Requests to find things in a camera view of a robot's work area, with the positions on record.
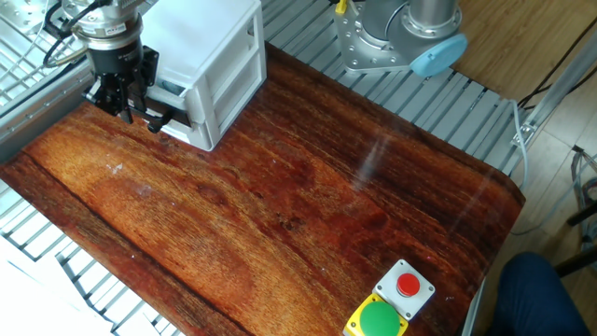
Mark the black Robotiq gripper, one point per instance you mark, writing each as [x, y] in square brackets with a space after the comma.
[116, 63]

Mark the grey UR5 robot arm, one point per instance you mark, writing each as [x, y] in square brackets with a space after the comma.
[420, 28]

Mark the white plastic drawer cabinet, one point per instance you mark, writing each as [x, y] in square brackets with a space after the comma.
[200, 37]

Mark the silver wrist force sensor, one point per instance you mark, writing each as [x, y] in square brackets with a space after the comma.
[105, 25]

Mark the yellow clip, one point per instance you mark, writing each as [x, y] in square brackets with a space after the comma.
[341, 6]

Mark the white paper sheets stack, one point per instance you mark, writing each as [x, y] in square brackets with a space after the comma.
[42, 298]

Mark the aluminium slatted workbench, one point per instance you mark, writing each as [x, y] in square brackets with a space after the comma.
[420, 102]

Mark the grey box with red button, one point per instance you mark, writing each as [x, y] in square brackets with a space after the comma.
[406, 287]

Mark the yellow box with green button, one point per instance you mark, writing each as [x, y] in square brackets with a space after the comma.
[380, 319]

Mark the person leg in blue jeans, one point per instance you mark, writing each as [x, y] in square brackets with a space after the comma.
[531, 298]

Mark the aluminium frame rail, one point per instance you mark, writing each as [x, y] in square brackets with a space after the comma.
[555, 93]
[32, 112]

